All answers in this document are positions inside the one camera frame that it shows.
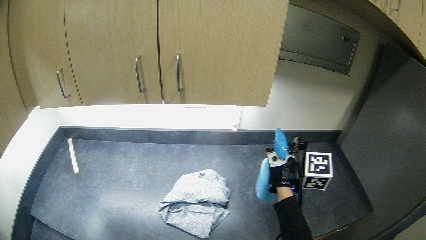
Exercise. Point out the white cube with black markers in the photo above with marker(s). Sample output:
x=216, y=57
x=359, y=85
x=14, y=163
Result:
x=319, y=166

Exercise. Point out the grey wall panel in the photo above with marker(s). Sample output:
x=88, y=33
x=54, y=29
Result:
x=317, y=36

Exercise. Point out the dark grey appliance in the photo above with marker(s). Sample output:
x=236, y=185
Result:
x=391, y=140

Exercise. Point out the grey crumpled cloth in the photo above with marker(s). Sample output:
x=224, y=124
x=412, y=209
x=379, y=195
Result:
x=197, y=203

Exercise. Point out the wooden corner cabinet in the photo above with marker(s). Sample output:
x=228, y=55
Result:
x=406, y=20

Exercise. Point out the white stick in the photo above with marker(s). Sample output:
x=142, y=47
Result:
x=72, y=156

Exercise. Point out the blue spray bottle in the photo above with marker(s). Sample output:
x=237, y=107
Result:
x=264, y=181

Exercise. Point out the wooden cabinet door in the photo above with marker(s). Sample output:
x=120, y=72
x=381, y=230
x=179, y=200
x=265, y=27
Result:
x=111, y=40
x=35, y=40
x=221, y=40

